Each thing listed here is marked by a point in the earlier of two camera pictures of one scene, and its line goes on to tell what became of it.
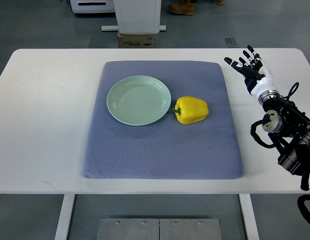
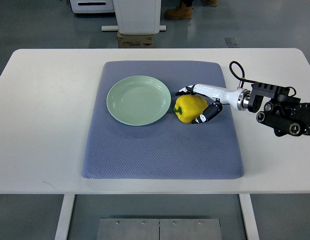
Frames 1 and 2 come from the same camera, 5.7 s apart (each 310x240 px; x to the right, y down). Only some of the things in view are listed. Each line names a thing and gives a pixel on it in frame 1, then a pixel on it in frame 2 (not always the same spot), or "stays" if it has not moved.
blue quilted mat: [167, 149] stays
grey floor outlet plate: [231, 41] stays
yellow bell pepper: [189, 110] stays
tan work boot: [219, 2] to [213, 3]
